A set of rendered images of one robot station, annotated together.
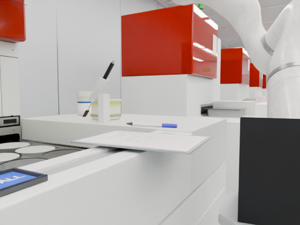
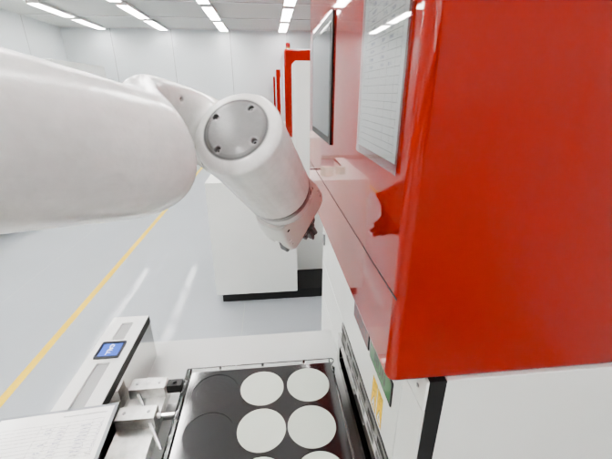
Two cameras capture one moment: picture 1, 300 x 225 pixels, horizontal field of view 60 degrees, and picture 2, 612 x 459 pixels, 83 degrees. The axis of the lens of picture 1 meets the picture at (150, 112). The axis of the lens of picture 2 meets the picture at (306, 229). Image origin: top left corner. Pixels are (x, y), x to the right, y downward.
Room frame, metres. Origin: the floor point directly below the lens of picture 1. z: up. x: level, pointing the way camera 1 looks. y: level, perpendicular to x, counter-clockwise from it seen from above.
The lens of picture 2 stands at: (1.07, 0.15, 1.54)
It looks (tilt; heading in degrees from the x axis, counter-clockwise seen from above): 22 degrees down; 145
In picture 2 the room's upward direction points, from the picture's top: straight up
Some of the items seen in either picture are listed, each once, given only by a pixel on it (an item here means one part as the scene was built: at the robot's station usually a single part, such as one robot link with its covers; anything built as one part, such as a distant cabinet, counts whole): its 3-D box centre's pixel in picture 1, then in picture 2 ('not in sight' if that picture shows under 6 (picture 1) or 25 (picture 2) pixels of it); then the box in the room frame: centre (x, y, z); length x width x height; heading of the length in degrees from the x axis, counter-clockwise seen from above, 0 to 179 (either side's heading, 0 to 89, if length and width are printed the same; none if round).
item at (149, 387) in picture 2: not in sight; (148, 387); (0.35, 0.20, 0.89); 0.08 x 0.03 x 0.03; 61
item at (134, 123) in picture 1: (151, 124); not in sight; (0.67, 0.00, 0.97); 0.14 x 0.01 x 0.01; 69
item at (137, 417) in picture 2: not in sight; (137, 416); (0.42, 0.16, 0.89); 0.08 x 0.03 x 0.03; 61
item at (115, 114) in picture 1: (106, 109); not in sight; (0.86, 0.15, 1.00); 0.07 x 0.07 x 0.07; 53
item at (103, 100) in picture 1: (99, 100); not in sight; (0.76, 0.15, 1.03); 0.06 x 0.04 x 0.13; 61
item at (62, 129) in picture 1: (123, 139); not in sight; (0.89, 0.09, 0.89); 0.62 x 0.35 x 0.14; 61
